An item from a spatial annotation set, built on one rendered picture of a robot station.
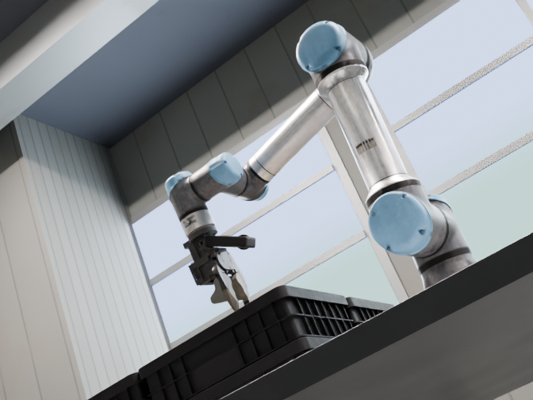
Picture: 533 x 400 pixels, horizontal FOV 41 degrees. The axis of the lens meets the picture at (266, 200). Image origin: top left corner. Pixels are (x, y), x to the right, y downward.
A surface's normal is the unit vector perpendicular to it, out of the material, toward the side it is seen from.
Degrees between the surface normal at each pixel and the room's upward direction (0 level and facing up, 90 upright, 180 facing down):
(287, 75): 90
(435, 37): 90
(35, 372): 90
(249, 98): 90
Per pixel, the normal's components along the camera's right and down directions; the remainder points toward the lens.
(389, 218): -0.49, -0.02
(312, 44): -0.57, -0.26
